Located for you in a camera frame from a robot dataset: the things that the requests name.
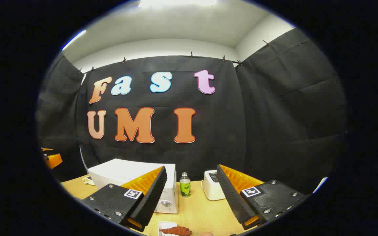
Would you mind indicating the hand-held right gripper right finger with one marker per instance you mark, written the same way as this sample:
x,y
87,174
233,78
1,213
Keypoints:
x,y
231,196

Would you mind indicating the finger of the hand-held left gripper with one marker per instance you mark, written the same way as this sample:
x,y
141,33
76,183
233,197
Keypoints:
x,y
53,160

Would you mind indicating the brown cooked meat piece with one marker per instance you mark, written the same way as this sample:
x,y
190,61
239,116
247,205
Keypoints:
x,y
177,231

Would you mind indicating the white sauce palette dish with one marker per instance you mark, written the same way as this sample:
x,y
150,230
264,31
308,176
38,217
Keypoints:
x,y
89,181

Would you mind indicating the white curved bar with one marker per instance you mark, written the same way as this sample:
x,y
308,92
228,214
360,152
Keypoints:
x,y
83,160

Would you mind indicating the white rectangular dish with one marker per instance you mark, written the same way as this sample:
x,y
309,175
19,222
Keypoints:
x,y
166,225

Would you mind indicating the green label plastic bottle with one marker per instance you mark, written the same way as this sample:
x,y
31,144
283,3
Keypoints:
x,y
185,188

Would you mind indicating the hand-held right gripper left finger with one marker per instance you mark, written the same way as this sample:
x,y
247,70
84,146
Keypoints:
x,y
153,196

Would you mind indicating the white microwave oven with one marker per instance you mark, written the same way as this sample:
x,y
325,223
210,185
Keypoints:
x,y
120,170

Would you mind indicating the white toaster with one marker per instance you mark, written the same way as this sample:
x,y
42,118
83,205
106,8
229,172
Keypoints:
x,y
210,191

